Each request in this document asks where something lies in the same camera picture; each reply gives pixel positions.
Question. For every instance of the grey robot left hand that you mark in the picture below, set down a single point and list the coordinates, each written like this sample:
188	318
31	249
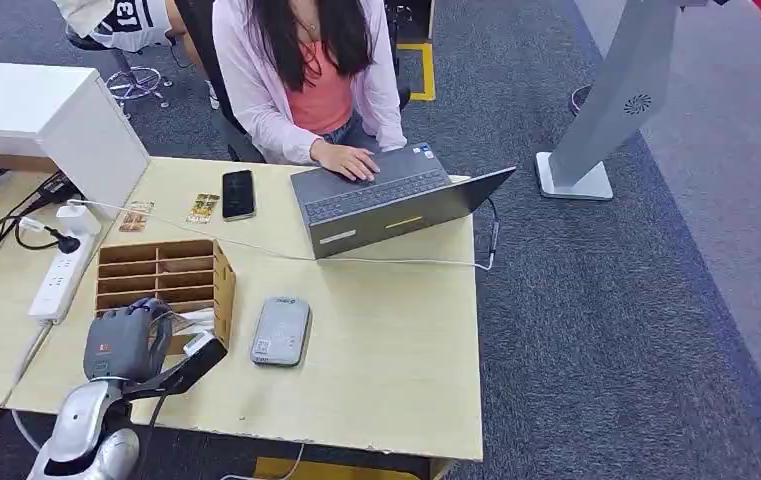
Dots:
122	344

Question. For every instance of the person's right hand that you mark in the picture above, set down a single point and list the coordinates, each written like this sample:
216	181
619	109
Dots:
350	161

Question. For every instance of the pale card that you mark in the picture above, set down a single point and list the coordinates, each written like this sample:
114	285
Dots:
194	319

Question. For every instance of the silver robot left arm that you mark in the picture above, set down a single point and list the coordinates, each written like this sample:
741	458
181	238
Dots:
82	420

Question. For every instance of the grey laptop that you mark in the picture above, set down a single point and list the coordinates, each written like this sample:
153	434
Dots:
380	199

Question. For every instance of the wooden card box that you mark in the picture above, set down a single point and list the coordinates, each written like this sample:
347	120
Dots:
155	272

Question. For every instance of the person at laptop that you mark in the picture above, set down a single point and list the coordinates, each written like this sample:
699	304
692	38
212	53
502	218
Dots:
314	86

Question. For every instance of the white power strip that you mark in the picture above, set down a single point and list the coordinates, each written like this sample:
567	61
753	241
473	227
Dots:
60	278

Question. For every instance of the black smartphone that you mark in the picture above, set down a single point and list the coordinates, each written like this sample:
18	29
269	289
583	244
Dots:
239	195

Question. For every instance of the printed card with brown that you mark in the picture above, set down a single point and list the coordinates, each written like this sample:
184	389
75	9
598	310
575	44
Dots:
135	217

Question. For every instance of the white charger plug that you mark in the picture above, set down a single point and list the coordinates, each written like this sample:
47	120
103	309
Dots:
78	218

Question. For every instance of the printed card with yellow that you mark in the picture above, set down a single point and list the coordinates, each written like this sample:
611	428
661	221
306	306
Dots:
202	208

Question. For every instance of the grey flat device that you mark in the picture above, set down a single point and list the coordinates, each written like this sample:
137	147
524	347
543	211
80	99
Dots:
280	331

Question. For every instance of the chrome base stool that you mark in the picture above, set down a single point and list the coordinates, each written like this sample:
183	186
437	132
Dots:
135	81

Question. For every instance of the person on stool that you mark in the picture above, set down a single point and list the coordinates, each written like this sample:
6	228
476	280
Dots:
128	20

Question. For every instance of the grey floor stand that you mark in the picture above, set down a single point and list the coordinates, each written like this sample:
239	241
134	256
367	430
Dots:
612	99

